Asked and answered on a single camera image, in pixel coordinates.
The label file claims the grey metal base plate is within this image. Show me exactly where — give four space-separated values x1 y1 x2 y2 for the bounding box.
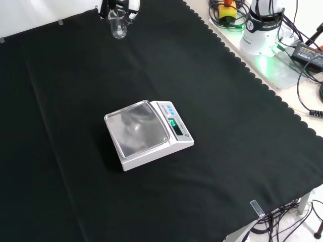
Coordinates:
208 14 323 91

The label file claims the white electronic balance steel pan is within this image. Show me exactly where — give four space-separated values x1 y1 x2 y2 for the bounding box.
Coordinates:
103 100 195 172

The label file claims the black cloth with scalloped edge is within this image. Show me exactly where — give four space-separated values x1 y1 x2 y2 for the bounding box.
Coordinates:
0 0 323 242

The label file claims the clear tape strip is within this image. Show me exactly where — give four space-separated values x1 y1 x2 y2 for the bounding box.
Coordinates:
249 199 265 218

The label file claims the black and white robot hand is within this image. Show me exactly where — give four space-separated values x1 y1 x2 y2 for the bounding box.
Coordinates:
99 0 141 25

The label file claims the black power adapter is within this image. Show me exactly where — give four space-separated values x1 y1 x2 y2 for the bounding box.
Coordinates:
291 42 323 71

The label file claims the small clear glass beaker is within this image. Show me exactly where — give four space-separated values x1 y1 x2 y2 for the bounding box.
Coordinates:
107 9 127 39

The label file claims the white table leg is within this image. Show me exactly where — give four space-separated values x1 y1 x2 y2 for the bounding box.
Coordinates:
298 189 316 215

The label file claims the yellow stop button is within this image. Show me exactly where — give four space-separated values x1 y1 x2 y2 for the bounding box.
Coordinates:
218 0 238 20

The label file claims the black cable bundle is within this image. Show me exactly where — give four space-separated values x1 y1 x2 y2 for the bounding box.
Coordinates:
248 198 323 242

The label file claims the black cable with ribbed plug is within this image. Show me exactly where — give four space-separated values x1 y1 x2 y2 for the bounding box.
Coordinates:
296 66 323 117

